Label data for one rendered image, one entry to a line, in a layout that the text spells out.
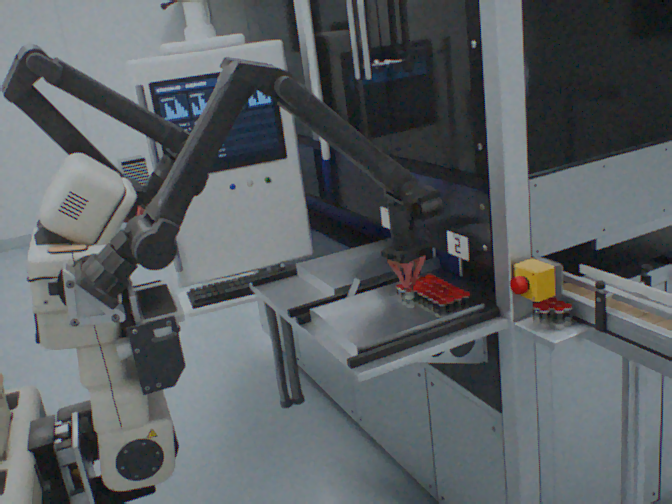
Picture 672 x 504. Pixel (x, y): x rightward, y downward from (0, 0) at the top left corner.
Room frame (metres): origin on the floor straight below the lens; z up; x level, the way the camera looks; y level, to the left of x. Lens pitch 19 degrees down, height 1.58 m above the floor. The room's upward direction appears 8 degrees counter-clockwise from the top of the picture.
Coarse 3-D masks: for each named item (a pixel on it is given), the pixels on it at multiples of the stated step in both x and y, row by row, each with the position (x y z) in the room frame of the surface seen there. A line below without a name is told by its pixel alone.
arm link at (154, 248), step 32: (224, 64) 1.30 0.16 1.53; (256, 64) 1.27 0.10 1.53; (224, 96) 1.25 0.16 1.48; (224, 128) 1.26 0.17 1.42; (192, 160) 1.24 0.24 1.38; (160, 192) 1.24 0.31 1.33; (192, 192) 1.24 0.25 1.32; (128, 224) 1.26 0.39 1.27; (160, 224) 1.19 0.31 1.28; (160, 256) 1.20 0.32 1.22
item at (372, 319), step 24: (384, 288) 1.64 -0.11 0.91; (312, 312) 1.55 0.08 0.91; (336, 312) 1.59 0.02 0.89; (360, 312) 1.57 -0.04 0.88; (384, 312) 1.55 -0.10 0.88; (408, 312) 1.53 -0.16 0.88; (456, 312) 1.43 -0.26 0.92; (336, 336) 1.42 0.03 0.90; (360, 336) 1.44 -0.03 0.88; (384, 336) 1.35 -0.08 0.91; (408, 336) 1.37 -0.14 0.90
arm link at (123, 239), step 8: (136, 224) 1.24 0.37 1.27; (144, 224) 1.23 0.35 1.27; (152, 224) 1.23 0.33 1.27; (120, 232) 1.23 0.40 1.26; (128, 232) 1.24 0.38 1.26; (136, 232) 1.21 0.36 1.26; (112, 240) 1.23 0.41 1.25; (120, 240) 1.21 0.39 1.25; (128, 240) 1.20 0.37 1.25; (120, 248) 1.19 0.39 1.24; (128, 248) 1.20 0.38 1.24; (128, 256) 1.20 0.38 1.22
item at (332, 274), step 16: (384, 240) 2.03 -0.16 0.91; (336, 256) 1.96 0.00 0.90; (352, 256) 1.99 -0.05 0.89; (368, 256) 1.99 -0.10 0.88; (304, 272) 1.86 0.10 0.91; (320, 272) 1.90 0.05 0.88; (336, 272) 1.88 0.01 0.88; (352, 272) 1.87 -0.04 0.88; (368, 272) 1.85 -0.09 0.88; (384, 272) 1.83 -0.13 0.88; (320, 288) 1.76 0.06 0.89; (336, 288) 1.68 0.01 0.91
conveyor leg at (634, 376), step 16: (624, 368) 1.29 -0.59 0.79; (640, 368) 1.27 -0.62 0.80; (624, 384) 1.29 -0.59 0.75; (640, 384) 1.27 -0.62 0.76; (624, 400) 1.29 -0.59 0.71; (640, 400) 1.27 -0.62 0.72; (624, 416) 1.29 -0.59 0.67; (640, 416) 1.27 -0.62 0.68; (624, 432) 1.29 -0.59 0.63; (640, 432) 1.27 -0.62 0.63; (624, 448) 1.29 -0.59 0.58; (640, 448) 1.27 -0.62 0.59; (624, 464) 1.29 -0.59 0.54; (640, 464) 1.27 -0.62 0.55; (624, 480) 1.29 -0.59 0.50; (640, 480) 1.28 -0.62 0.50; (624, 496) 1.29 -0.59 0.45; (640, 496) 1.28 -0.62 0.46
